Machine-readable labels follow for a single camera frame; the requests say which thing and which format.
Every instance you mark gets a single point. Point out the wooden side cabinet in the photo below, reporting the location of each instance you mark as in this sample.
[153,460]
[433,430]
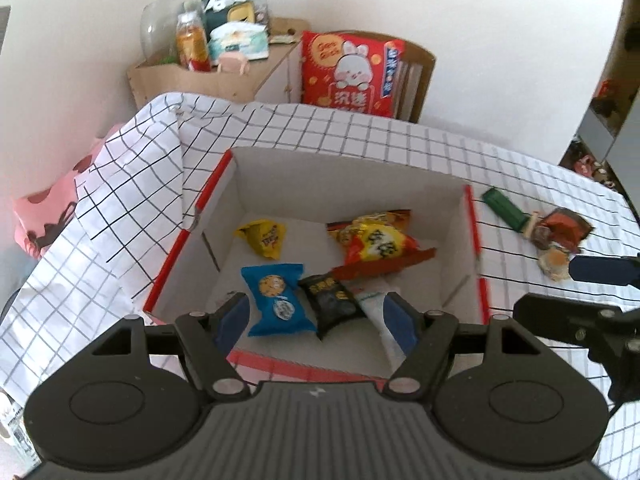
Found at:
[200,85]

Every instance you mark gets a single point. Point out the dark green box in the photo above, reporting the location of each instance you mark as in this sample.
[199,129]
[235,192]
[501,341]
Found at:
[235,12]

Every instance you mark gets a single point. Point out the pink cloth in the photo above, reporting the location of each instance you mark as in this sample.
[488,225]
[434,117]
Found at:
[45,210]

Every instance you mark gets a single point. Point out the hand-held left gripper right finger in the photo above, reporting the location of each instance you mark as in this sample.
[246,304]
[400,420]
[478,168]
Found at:
[402,322]

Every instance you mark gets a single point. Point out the yellow red snack bag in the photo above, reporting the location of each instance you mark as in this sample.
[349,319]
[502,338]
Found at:
[375,242]

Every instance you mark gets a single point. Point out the small pink holder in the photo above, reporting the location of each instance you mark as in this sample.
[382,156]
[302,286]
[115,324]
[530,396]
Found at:
[232,62]

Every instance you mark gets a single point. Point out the black snack packet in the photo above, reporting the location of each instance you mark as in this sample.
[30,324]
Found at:
[330,302]

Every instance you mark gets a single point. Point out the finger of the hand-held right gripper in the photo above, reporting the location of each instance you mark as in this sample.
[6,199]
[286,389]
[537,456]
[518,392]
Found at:
[600,270]
[555,317]

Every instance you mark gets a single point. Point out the green snack packet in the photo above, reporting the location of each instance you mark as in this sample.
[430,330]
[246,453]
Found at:
[502,207]

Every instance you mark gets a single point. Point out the grey wooden wall cabinet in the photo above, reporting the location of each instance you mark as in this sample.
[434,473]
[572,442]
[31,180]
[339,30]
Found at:
[600,130]

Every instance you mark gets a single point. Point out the round biscuit packet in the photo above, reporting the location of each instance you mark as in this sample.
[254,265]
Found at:
[554,262]

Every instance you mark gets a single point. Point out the dark red snack packet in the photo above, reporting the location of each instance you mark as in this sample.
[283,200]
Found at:
[565,225]

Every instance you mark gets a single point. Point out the red ornament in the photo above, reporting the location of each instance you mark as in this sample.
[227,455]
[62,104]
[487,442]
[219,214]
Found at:
[603,90]

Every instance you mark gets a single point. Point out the orange drink bottle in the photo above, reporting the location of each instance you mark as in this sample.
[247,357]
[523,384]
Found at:
[192,42]

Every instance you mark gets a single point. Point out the wooden chair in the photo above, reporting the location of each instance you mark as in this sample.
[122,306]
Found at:
[417,80]

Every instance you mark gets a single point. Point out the red cardboard box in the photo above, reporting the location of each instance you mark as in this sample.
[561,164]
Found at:
[350,185]

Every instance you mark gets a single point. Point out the clear glass jar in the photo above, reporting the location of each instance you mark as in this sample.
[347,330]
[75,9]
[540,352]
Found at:
[160,25]

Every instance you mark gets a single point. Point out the small brown snack packet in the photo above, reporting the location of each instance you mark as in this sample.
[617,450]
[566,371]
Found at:
[537,232]

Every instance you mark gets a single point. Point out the red rabbit cushion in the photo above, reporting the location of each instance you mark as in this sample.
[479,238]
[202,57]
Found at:
[350,75]

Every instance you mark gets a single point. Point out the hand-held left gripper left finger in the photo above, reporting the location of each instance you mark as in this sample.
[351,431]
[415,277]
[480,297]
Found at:
[232,322]

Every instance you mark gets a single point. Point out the checkered white tablecloth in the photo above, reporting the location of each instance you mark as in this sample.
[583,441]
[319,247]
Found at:
[400,145]

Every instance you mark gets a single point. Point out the tissue pack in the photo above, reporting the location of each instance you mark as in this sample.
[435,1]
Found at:
[237,42]

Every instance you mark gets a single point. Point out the white snack packet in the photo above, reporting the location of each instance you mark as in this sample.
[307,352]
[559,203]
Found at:
[372,310]

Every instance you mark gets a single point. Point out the blue snack packet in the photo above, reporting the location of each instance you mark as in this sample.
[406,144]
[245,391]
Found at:
[275,300]

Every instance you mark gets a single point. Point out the small yellow snack packet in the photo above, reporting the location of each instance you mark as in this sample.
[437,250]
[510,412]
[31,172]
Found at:
[262,240]

